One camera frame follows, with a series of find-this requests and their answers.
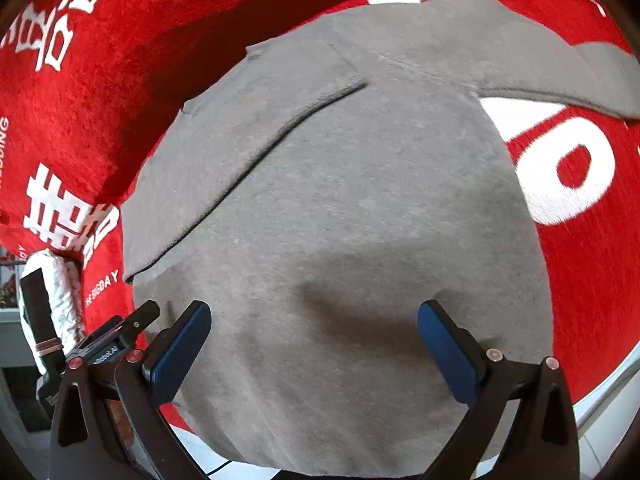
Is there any black cable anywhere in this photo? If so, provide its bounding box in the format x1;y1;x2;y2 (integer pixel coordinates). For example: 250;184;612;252
206;458;283;479

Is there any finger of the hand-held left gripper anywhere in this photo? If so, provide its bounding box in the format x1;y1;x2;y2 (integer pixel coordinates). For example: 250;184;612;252
124;300;162;335

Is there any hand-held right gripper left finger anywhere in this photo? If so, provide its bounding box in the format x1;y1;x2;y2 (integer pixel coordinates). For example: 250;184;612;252
49;300;213;480

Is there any red printed blanket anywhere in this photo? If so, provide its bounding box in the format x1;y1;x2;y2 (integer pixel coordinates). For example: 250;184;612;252
0;0;640;441

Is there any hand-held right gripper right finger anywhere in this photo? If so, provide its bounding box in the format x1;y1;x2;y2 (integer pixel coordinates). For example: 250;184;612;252
415;299;582;480

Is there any grey shirt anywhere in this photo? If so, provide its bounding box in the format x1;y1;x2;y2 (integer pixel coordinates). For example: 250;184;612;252
121;0;640;479

